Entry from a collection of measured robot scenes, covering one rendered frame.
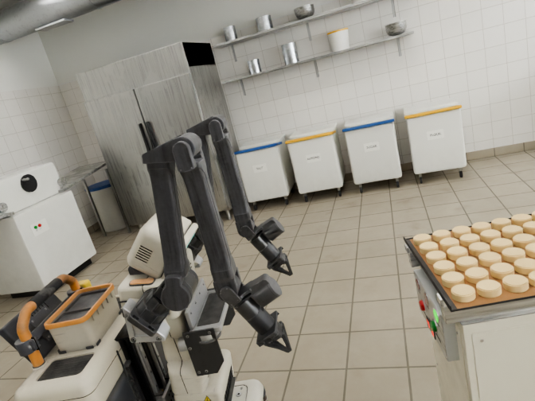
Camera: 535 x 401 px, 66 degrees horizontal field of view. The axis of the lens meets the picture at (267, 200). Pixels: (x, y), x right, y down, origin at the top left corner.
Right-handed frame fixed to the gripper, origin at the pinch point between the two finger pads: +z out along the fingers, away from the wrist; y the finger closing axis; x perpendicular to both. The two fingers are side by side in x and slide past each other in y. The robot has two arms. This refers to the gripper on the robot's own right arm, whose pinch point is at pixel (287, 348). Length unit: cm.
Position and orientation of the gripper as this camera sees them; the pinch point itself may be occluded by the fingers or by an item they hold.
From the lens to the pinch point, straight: 119.8
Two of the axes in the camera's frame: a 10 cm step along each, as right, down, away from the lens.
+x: -7.6, 6.0, 2.4
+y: 0.6, -3.0, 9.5
